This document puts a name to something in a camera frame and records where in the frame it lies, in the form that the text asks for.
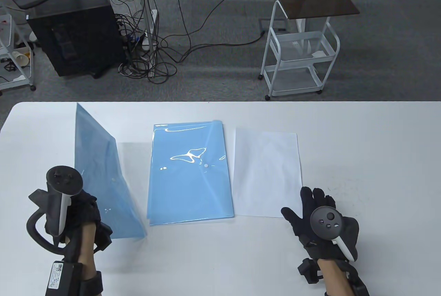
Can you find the person's right hand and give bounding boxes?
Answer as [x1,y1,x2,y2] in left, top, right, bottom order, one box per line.
[281,186,359,263]

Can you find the person's left hand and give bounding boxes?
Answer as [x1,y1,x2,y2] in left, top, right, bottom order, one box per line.
[44,191,101,252]

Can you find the translucent blue snap folder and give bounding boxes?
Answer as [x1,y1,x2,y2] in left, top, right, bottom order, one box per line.
[74,103,148,240]

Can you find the person's left forearm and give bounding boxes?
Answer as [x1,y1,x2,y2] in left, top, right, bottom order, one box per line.
[71,222,98,296]

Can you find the person's right forearm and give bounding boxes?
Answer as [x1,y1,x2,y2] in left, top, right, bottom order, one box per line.
[316,258,350,296]

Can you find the black white right hand controller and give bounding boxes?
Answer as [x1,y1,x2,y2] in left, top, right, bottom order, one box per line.
[310,207,355,262]

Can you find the black white hand controller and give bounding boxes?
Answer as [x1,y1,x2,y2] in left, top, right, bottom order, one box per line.
[310,207,355,262]
[45,165,83,238]

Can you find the black white left hand controller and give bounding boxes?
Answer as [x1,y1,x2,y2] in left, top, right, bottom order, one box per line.
[45,165,83,238]

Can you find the white paper sheet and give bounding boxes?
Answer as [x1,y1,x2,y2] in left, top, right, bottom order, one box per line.
[233,127,304,218]

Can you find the blue snap folder stack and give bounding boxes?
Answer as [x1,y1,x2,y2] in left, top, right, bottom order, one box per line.
[146,120,235,226]

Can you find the white cart with brown top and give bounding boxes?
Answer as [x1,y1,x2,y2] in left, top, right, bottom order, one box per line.
[259,0,360,101]

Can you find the paper cup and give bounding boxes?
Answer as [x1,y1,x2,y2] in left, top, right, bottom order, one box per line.
[13,51,30,67]

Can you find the black computer tower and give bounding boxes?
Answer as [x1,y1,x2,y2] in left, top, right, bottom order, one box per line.
[26,0,127,79]

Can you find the floor outlet box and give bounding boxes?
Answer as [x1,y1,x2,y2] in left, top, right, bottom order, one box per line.
[259,18,288,33]

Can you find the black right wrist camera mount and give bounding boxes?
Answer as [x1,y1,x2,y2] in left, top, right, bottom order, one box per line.
[297,257,370,296]

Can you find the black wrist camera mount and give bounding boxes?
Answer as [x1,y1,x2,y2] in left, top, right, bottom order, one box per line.
[297,257,370,296]
[25,189,113,296]

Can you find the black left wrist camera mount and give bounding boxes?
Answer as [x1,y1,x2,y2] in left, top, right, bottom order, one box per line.
[25,189,113,296]

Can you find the tangle of black cables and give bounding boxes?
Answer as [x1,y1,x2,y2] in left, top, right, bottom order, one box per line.
[114,0,178,83]

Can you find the white wire utility cart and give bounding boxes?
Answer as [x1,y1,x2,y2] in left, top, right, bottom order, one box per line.
[0,6,37,96]

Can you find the long black floor cable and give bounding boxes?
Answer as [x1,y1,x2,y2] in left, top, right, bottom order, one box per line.
[157,0,273,64]

